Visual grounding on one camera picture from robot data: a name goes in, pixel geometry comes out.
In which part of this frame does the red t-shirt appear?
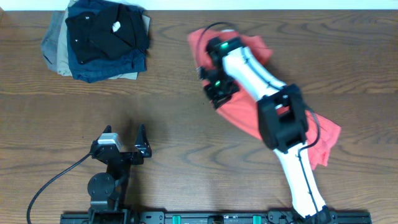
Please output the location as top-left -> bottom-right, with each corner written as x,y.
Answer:
187,29 -> 341,170

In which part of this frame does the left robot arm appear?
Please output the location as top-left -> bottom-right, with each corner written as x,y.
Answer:
87,124 -> 152,224

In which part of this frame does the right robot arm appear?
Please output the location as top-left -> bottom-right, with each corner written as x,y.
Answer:
200,37 -> 331,223

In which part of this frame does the navy blue folded garment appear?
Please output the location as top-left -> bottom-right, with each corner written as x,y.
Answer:
67,0 -> 147,83

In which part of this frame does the beige folded garment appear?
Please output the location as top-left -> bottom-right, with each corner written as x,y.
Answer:
57,0 -> 150,80

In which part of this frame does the black folded shirt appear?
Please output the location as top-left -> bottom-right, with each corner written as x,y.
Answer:
66,4 -> 149,65

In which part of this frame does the grey folded garment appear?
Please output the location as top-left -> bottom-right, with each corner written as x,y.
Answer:
40,11 -> 64,72

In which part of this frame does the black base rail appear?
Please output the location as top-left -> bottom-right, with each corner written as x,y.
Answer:
60,210 -> 373,224

